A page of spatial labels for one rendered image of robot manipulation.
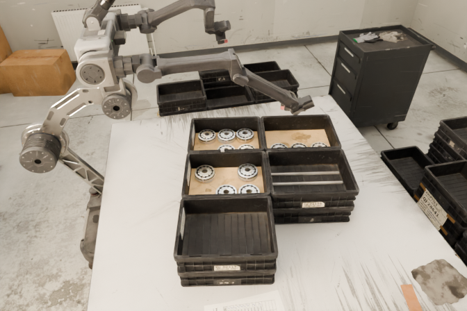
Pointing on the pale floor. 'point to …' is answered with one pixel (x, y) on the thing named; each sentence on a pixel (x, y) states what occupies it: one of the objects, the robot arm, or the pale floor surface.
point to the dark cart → (377, 76)
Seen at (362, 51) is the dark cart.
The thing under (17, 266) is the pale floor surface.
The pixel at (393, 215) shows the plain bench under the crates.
